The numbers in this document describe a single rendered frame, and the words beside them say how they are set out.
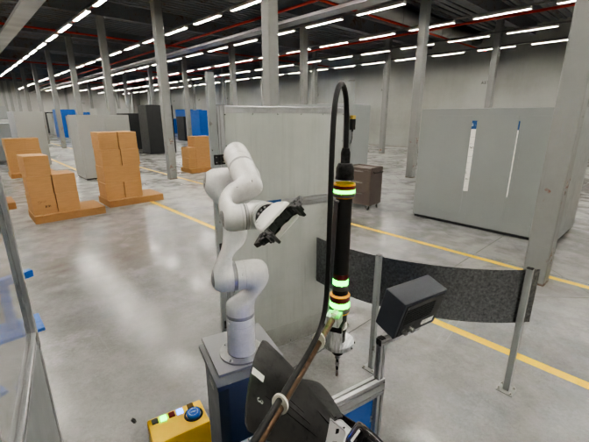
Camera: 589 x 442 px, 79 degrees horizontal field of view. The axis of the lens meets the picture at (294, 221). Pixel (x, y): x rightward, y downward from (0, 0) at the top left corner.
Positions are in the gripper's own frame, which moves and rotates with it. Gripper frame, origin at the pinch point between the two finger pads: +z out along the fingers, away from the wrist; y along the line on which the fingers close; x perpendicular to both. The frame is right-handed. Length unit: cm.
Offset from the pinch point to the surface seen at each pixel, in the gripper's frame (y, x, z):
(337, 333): 10.3, -21.2, 11.2
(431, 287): -31, -80, -44
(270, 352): 23.5, -16.8, 2.7
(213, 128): -34, 29, -165
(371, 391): 18, -91, -46
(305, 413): 27.0, -27.9, 10.8
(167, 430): 63, -24, -25
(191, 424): 58, -28, -25
